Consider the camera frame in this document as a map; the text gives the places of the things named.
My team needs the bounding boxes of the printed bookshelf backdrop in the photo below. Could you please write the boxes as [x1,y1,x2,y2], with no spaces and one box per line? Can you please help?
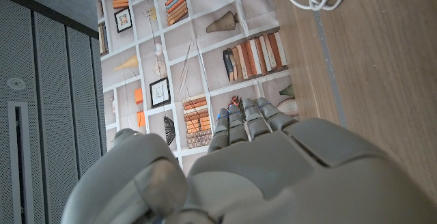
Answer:
[94,0,300,170]

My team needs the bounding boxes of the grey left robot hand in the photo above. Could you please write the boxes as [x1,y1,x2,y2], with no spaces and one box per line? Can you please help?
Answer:
[61,96,437,224]

